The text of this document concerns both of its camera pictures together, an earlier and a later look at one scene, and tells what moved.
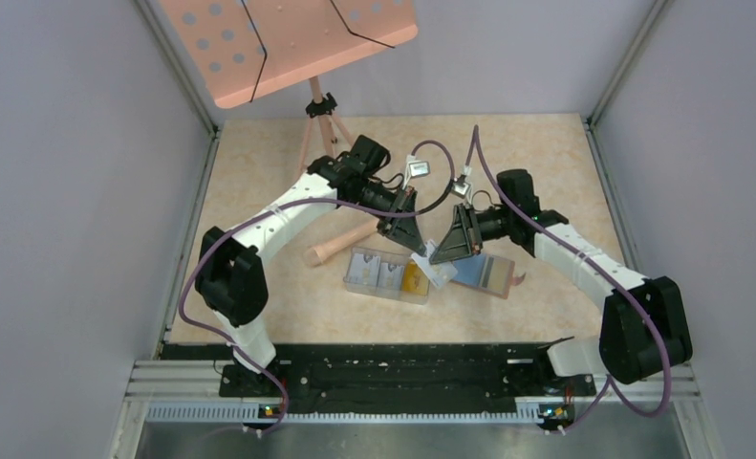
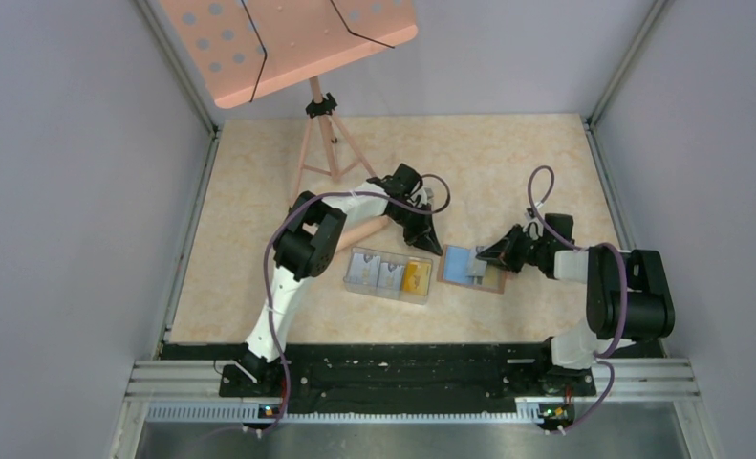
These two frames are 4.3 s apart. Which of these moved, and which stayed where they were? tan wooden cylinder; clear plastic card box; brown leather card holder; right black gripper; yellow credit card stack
Moved: right black gripper
Stayed: tan wooden cylinder; brown leather card holder; clear plastic card box; yellow credit card stack
